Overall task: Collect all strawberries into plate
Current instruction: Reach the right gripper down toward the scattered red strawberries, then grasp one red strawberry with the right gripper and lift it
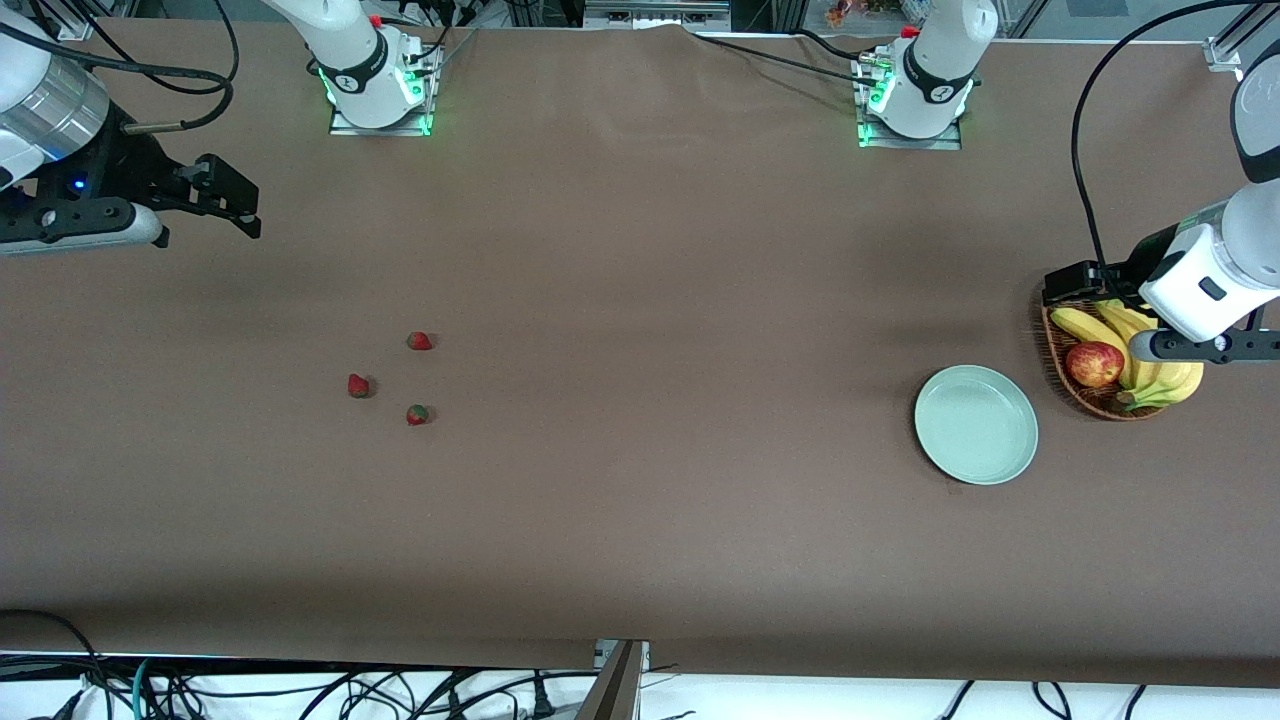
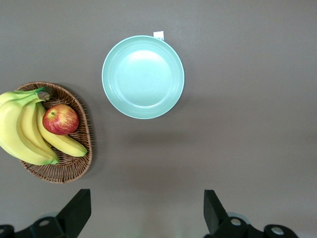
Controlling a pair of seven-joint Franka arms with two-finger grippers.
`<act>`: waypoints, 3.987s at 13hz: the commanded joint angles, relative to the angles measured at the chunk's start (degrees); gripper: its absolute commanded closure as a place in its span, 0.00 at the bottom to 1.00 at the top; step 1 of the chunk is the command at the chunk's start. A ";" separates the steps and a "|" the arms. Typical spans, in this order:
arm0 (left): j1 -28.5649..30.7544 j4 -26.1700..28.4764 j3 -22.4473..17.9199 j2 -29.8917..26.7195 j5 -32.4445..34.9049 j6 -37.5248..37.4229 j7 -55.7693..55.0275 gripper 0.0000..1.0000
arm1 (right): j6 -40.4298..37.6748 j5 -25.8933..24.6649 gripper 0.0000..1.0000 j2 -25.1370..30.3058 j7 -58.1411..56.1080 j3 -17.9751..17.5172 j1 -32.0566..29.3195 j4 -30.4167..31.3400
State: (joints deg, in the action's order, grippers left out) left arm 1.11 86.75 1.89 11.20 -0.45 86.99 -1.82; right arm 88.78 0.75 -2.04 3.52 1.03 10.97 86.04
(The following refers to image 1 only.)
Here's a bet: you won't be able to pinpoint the pale green plate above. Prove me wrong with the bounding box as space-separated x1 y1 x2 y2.
914 364 1040 487

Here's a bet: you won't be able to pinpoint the yellow banana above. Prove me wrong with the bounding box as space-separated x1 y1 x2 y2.
1115 300 1206 412
1093 298 1166 391
1050 306 1136 389

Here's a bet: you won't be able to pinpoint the red apple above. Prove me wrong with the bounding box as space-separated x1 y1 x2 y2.
1065 341 1126 389

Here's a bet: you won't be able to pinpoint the brown wicker basket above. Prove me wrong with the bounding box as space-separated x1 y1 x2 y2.
1038 285 1171 422

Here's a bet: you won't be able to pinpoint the colourful background objects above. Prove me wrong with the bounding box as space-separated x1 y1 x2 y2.
825 0 906 29

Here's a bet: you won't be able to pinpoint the brown table cover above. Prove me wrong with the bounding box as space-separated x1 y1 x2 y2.
0 18 1280 691

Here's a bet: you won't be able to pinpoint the grey device box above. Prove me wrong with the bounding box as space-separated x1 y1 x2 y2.
583 0 733 32

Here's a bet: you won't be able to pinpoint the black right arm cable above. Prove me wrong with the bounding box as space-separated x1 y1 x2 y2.
0 0 241 136

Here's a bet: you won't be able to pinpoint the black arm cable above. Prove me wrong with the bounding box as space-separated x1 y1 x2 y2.
0 0 241 136
1070 0 1263 291

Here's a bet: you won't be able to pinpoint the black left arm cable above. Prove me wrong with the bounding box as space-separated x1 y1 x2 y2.
1070 0 1263 291

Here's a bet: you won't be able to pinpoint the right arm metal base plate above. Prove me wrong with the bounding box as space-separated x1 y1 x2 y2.
328 40 438 137

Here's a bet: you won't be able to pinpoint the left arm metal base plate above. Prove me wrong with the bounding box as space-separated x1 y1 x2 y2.
855 55 964 151

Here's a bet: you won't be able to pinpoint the black cable on table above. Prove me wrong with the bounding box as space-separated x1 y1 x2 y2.
685 28 886 91

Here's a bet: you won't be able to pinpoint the aluminium profile post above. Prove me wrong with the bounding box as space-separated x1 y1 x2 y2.
578 638 651 720

